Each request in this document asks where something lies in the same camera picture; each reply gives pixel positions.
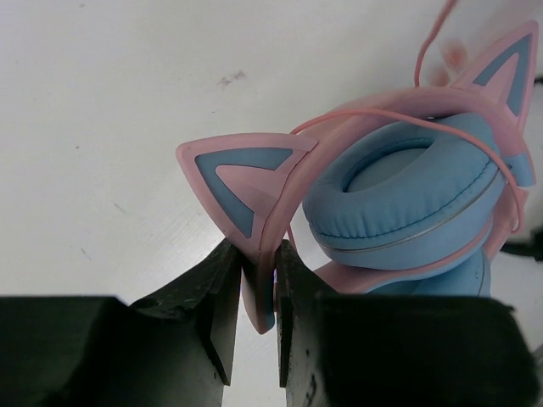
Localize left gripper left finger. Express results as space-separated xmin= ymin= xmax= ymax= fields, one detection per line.
xmin=1 ymin=242 xmax=242 ymax=406

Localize pink blue cat-ear headphones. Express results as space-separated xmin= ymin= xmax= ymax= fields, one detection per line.
xmin=176 ymin=20 xmax=539 ymax=333

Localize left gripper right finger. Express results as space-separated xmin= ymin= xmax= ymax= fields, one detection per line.
xmin=276 ymin=241 xmax=535 ymax=406

